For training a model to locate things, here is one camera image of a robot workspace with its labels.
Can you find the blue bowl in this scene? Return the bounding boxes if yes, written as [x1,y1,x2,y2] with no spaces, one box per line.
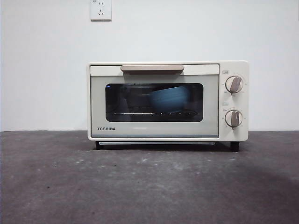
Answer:
[148,86,188,113]

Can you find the oven door with beige handle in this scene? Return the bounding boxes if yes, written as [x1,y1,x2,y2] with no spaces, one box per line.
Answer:
[90,64,220,138]

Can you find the cream Toshiba toaster oven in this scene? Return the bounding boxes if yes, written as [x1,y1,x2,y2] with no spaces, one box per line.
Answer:
[87,60,249,152]

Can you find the beige oven knob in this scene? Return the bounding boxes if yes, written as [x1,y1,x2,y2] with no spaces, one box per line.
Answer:
[224,109,243,128]
[224,76,244,94]

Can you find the metal crumb tray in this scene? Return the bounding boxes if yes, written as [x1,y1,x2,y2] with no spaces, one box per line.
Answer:
[98,140,216,146]

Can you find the metal wire oven rack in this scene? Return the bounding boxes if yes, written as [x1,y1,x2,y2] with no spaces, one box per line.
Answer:
[113,111,203,116]

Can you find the white wall socket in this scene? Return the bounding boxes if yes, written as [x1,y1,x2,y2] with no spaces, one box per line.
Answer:
[90,0,112,22]

